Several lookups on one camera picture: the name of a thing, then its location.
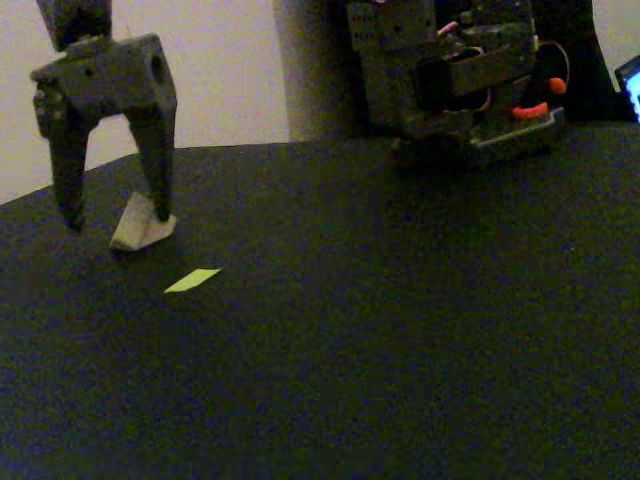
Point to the white paper object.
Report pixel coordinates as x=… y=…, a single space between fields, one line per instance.
x=132 y=230

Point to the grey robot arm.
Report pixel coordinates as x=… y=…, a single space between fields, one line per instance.
x=390 y=60

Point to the dark desk mat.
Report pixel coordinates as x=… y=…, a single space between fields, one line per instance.
x=350 y=325

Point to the green tape strip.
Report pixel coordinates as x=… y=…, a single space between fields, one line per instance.
x=192 y=280

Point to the black orange table clamp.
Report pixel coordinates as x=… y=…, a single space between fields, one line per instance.
x=558 y=86
x=530 y=111

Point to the black office chair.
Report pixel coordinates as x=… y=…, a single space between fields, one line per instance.
x=590 y=60

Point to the laptop screen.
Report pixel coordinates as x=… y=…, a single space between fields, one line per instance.
x=632 y=85

